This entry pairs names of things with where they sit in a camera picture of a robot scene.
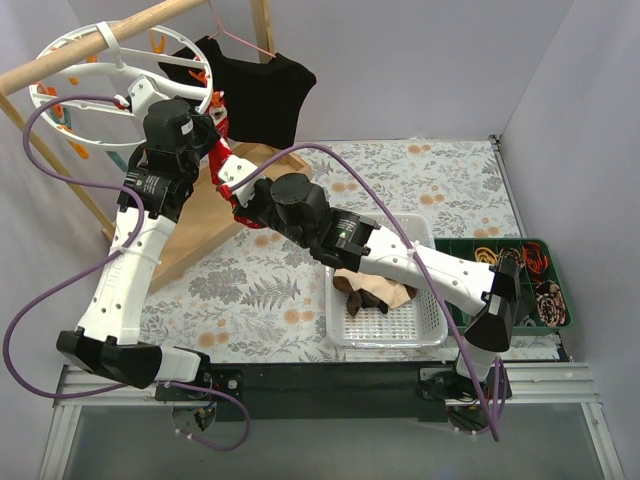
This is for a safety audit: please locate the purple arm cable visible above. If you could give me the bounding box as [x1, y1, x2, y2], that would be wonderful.
[227, 142, 511, 442]
[2, 94, 251, 451]

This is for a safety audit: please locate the black sock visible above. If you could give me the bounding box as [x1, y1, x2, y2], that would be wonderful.
[359, 289, 389, 315]

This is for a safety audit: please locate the floral table mat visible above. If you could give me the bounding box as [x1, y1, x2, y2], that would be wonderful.
[119, 139, 571, 364]

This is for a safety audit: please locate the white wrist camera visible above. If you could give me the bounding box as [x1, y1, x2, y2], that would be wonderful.
[218, 154, 264, 207]
[115, 75, 169, 118]

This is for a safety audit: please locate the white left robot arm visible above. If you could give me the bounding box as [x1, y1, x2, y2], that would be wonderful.
[56, 98, 219, 400]

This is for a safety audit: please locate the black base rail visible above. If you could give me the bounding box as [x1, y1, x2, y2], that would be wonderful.
[211, 362, 447, 422]

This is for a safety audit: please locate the large black hanging cloth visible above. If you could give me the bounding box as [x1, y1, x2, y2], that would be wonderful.
[157, 34, 318, 149]

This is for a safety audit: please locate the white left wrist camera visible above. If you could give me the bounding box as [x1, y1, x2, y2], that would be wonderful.
[115, 75, 169, 118]

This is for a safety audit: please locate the white round clip hanger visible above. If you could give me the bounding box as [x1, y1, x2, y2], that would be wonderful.
[28, 25, 214, 154]

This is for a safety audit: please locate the wooden hanger rack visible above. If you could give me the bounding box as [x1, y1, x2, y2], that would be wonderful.
[1, 1, 311, 293]

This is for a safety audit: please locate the pink hanging cord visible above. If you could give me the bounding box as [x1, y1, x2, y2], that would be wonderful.
[205, 0, 277, 64]

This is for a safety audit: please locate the green compartment tray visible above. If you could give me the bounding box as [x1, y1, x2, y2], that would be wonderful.
[435, 238, 572, 336]

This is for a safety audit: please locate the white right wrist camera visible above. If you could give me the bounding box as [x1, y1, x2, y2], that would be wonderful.
[218, 154, 264, 207]

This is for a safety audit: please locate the white plastic basket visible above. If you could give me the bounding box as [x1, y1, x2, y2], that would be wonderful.
[324, 213, 449, 348]

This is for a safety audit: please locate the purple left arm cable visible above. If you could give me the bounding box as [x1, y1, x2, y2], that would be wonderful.
[2, 94, 251, 451]

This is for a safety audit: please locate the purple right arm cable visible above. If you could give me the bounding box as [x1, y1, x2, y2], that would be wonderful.
[227, 142, 511, 442]

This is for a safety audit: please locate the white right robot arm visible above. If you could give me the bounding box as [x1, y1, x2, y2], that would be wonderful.
[224, 174, 521, 398]

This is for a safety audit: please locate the cream brown striped sock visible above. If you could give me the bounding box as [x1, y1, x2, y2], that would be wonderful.
[362, 274, 418, 309]
[332, 269, 368, 317]

